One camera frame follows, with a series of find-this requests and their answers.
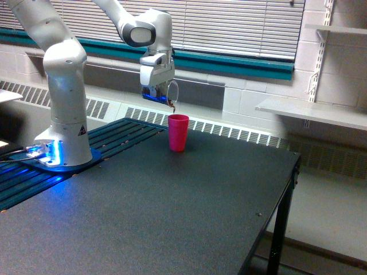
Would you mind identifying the black slotted mounting rail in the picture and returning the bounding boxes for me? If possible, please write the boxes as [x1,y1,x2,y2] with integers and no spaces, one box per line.
[1,119,167,210]

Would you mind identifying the white window blinds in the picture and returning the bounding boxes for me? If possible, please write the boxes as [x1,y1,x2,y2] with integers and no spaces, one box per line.
[0,0,306,61]

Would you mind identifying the pink plastic cup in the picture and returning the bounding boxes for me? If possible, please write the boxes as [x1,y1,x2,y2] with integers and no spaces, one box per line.
[168,114,189,152]

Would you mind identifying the upper white wall shelf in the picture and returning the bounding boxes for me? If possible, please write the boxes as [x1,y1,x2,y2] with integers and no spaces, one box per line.
[304,24,367,35]

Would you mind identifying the black table leg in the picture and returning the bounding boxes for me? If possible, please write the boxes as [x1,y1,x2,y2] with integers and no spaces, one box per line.
[267,157,301,274]

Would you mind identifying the white wall shelf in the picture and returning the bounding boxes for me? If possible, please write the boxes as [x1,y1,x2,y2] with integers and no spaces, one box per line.
[255,97,366,131]
[304,24,367,35]

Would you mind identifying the white object at left edge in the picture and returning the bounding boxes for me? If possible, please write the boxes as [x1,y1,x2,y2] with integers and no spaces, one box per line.
[0,89,23,103]

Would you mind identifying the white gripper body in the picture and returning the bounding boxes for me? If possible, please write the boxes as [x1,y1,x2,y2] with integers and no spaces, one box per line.
[140,48,175,99]

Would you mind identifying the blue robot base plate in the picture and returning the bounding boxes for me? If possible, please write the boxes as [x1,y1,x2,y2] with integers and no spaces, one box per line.
[20,148,101,174]

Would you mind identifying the lower white wall shelf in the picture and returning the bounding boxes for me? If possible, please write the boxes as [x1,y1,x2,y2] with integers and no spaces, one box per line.
[255,97,366,131]

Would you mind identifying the black cables at base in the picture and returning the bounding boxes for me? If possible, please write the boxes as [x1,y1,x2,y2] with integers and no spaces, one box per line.
[0,146,35,164]

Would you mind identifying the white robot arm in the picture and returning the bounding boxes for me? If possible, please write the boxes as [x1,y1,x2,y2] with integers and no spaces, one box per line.
[8,1,175,168]

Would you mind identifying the clear plastic cup with nuts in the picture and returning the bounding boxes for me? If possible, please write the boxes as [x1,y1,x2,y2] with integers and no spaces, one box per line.
[159,80,179,113]

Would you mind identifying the white radiator vent cover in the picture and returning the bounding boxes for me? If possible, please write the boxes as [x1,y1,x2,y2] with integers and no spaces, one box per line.
[0,80,367,180]

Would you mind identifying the white shelf bracket rail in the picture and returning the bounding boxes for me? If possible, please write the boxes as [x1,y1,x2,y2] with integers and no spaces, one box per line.
[307,0,334,103]

